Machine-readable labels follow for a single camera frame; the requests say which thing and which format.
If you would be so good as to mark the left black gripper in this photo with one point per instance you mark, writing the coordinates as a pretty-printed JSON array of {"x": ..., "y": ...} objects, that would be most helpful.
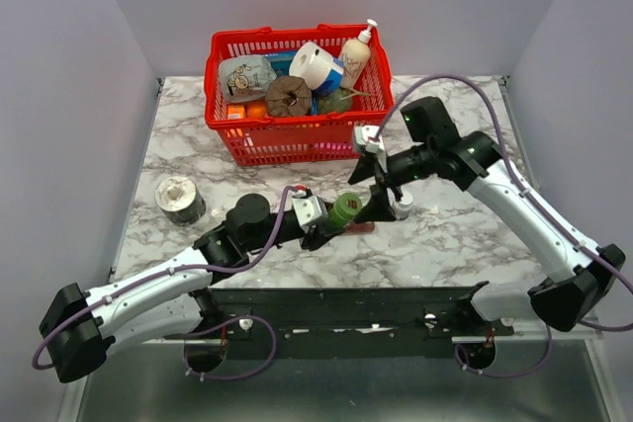
[{"x": 320, "y": 235}]

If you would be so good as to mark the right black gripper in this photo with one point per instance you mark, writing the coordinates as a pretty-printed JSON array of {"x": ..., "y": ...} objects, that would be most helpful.
[{"x": 378, "y": 208}]

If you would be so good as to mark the green supplement bottle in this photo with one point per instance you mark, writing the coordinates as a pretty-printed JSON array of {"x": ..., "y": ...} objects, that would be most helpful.
[{"x": 343, "y": 210}]

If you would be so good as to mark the brown weekly pill organizer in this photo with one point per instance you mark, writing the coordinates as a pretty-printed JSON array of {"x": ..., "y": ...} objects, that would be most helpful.
[{"x": 359, "y": 228}]

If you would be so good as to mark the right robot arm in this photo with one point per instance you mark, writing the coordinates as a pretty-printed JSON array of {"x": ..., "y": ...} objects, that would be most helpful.
[{"x": 577, "y": 269}]

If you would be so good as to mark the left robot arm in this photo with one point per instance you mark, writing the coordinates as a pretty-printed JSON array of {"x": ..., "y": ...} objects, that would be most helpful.
[{"x": 82, "y": 329}]

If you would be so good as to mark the white cap vitamin bottle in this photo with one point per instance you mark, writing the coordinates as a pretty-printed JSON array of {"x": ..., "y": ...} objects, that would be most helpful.
[{"x": 402, "y": 207}]

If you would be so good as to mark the brown round paper package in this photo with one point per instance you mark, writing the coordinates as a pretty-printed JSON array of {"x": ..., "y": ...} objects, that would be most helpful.
[{"x": 288, "y": 97}]

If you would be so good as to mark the red plastic shopping basket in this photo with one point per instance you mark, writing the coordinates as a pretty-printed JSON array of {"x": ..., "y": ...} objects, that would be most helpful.
[{"x": 253, "y": 142}]

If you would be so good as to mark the cream pump lotion bottle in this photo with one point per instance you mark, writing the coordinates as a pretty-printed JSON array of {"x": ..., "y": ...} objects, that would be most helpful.
[{"x": 355, "y": 54}]

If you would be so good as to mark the orange fruit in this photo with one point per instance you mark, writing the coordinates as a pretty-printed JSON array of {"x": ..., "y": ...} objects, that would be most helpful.
[{"x": 256, "y": 109}]

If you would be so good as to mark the white toilet paper roll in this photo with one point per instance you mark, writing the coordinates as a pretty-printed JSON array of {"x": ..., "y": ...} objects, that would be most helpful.
[{"x": 312, "y": 63}]

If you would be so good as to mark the orange small box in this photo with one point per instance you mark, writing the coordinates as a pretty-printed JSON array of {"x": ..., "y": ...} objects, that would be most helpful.
[{"x": 236, "y": 112}]

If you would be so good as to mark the grey cartoon snack bag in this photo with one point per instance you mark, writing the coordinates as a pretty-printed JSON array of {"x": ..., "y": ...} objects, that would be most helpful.
[{"x": 245, "y": 78}]

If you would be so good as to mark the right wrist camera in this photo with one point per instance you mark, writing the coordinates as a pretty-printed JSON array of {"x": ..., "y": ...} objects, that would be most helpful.
[{"x": 367, "y": 139}]

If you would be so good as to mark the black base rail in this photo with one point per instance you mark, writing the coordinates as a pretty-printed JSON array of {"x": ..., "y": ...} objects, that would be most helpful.
[{"x": 324, "y": 324}]

